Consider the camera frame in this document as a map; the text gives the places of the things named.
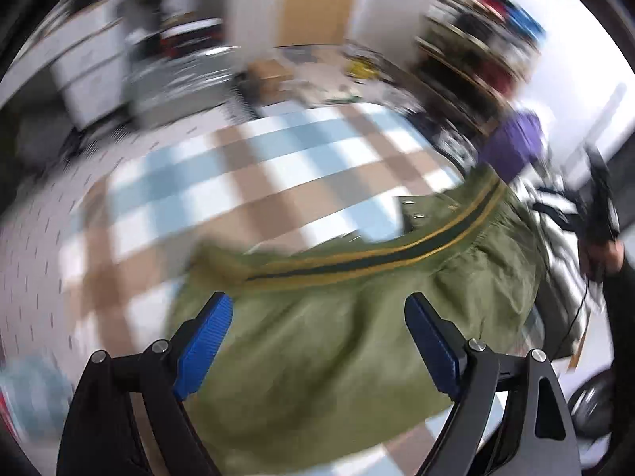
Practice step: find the wooden door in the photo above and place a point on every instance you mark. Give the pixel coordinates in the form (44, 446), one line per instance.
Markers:
(322, 0)

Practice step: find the cluster of loose shoes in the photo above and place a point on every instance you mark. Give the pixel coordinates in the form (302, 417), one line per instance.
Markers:
(362, 67)

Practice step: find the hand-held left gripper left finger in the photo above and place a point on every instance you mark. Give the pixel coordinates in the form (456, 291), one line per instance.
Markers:
(203, 344)

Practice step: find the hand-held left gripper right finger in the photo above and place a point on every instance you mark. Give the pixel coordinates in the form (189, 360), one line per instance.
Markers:
(431, 342)

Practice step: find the brown cardboard box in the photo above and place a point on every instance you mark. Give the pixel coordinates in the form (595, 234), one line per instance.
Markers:
(270, 74)

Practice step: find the wooden shoe rack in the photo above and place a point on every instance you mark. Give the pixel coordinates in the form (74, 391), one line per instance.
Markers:
(446, 59)

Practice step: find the black bordered rug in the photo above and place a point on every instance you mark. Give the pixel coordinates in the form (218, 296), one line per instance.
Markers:
(30, 267)

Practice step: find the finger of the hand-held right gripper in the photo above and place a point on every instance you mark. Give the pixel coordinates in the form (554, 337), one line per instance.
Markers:
(558, 203)

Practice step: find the person's right hand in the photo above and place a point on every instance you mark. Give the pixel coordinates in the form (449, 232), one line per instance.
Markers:
(615, 256)

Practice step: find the black printed box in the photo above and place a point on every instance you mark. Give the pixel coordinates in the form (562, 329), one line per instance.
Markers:
(191, 35)

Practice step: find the silver suitcase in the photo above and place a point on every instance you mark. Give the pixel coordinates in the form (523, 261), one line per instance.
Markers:
(183, 82)

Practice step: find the rows of racked sneakers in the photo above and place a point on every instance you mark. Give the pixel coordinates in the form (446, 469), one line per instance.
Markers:
(491, 25)

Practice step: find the green and yellow jacket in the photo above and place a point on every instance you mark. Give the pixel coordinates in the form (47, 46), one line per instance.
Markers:
(347, 332)

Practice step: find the purple bag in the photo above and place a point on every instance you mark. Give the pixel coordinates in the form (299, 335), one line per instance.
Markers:
(513, 141)

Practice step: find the blue brown checked blanket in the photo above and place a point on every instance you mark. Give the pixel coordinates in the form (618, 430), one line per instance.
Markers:
(248, 168)

